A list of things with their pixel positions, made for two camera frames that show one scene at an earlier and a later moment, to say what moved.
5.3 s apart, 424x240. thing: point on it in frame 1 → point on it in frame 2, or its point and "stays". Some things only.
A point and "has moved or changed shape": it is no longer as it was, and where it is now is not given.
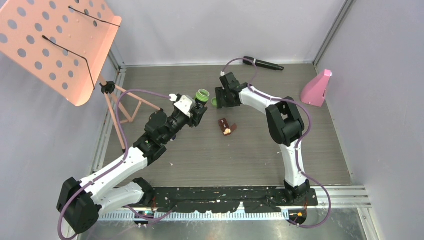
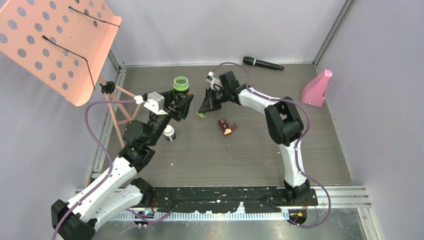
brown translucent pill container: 224,125 stays
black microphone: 263,64 stays
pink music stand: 63,46 stays
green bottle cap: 214,101 has moved or changed shape
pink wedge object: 314,92 stays
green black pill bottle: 201,98 → 181,88
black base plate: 225,199 stays
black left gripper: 195,116 → 179,109
